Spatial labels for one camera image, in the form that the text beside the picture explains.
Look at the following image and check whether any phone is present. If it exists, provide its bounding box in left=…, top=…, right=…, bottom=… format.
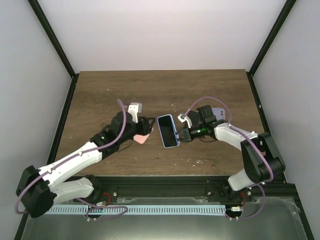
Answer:
left=156, top=114, right=180, bottom=149

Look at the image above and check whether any pink phone case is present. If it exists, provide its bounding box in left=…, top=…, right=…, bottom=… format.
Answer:
left=133, top=133, right=150, bottom=144

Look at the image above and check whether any purple phone case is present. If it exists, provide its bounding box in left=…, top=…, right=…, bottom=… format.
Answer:
left=211, top=107, right=226, bottom=121

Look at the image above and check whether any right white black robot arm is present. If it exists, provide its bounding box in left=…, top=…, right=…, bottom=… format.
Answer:
left=176, top=105, right=286, bottom=202

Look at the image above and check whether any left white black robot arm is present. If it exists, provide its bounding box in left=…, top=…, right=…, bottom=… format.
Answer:
left=16, top=111, right=156, bottom=218

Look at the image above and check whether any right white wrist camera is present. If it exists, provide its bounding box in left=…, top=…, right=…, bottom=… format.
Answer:
left=177, top=113, right=193, bottom=129

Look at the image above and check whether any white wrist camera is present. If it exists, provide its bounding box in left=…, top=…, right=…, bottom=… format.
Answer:
left=127, top=102, right=143, bottom=124
left=177, top=113, right=193, bottom=129

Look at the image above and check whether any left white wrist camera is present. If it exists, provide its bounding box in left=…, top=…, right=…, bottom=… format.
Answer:
left=127, top=102, right=143, bottom=124

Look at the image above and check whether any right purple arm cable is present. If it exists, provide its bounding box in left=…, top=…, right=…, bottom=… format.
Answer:
left=184, top=96, right=274, bottom=183

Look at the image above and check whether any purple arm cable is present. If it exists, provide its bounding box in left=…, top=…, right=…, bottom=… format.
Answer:
left=15, top=99, right=129, bottom=215
left=184, top=96, right=274, bottom=183

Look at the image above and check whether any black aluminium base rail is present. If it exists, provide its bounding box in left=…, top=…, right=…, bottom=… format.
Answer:
left=82, top=175, right=296, bottom=205

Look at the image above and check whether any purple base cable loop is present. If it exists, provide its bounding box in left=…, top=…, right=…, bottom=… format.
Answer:
left=77, top=198, right=129, bottom=222

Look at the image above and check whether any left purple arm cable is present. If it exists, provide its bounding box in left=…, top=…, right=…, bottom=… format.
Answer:
left=15, top=99, right=129, bottom=215

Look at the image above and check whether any left black frame post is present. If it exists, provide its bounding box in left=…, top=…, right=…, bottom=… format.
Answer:
left=26, top=0, right=77, bottom=79

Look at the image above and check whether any black frame post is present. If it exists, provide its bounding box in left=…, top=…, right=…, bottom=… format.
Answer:
left=26, top=0, right=77, bottom=79
left=249, top=0, right=298, bottom=74

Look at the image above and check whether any right black frame post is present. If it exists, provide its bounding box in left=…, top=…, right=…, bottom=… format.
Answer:
left=249, top=0, right=298, bottom=74

